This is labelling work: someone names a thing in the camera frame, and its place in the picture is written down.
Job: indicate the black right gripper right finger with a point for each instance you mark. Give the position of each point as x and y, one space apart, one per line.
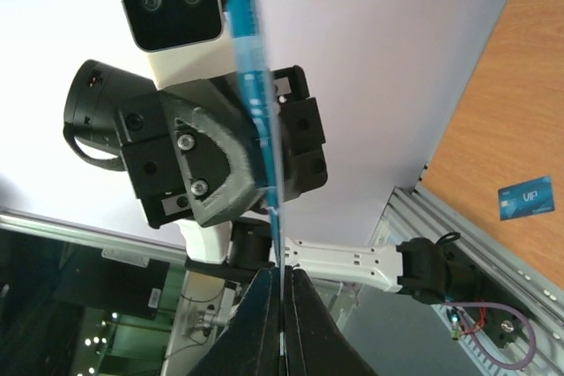
314 345

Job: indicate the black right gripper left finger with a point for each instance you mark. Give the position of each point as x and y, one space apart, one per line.
250 343

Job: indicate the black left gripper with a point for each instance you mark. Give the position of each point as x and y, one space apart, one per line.
192 152

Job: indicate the blue vip card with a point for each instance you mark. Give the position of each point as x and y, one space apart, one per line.
528 198
258 98

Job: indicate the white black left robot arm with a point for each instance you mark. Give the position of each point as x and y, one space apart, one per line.
236 250

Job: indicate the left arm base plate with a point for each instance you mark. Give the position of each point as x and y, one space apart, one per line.
496 321

